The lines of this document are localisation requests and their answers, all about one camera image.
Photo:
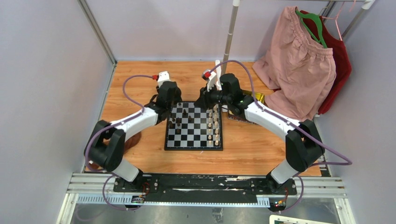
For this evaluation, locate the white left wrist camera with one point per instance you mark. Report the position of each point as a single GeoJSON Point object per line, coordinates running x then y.
{"type": "Point", "coordinates": [161, 77]}

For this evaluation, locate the white clothes rack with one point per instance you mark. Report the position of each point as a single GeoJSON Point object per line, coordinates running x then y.
{"type": "Point", "coordinates": [317, 19]}

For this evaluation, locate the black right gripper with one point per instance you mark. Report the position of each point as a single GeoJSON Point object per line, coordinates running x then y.
{"type": "Point", "coordinates": [204, 101]}

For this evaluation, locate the gold tin box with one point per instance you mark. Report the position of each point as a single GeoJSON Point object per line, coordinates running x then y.
{"type": "Point", "coordinates": [246, 100]}

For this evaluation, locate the brown cloth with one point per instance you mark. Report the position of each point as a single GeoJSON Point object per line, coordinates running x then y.
{"type": "Point", "coordinates": [132, 141]}

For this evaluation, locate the red garment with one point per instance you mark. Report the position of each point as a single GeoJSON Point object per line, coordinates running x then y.
{"type": "Point", "coordinates": [337, 61]}

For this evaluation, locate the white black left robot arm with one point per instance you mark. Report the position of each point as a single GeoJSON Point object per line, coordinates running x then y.
{"type": "Point", "coordinates": [107, 142]}

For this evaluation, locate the pink garment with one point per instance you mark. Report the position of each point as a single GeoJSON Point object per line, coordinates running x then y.
{"type": "Point", "coordinates": [299, 70]}

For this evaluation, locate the black white chess board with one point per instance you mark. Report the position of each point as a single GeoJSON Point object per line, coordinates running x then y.
{"type": "Point", "coordinates": [194, 135]}

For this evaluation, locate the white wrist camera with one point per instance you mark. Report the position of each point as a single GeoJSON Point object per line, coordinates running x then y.
{"type": "Point", "coordinates": [161, 77]}
{"type": "Point", "coordinates": [212, 79]}

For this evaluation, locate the white tablet corner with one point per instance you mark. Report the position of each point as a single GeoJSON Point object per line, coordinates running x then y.
{"type": "Point", "coordinates": [277, 219]}

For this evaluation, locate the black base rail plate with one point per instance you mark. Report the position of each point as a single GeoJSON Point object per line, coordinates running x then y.
{"type": "Point", "coordinates": [187, 188]}

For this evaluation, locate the aluminium frame post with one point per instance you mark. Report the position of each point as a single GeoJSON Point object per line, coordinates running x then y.
{"type": "Point", "coordinates": [96, 29]}

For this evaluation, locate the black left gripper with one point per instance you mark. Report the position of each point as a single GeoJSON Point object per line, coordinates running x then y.
{"type": "Point", "coordinates": [177, 99]}

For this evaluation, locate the pink clothes hanger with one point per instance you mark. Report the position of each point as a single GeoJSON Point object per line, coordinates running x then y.
{"type": "Point", "coordinates": [332, 12]}

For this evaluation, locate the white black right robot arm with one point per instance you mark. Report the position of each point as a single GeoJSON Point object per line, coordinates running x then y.
{"type": "Point", "coordinates": [302, 141]}

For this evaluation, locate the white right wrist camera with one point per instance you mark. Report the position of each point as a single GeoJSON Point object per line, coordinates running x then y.
{"type": "Point", "coordinates": [212, 79]}

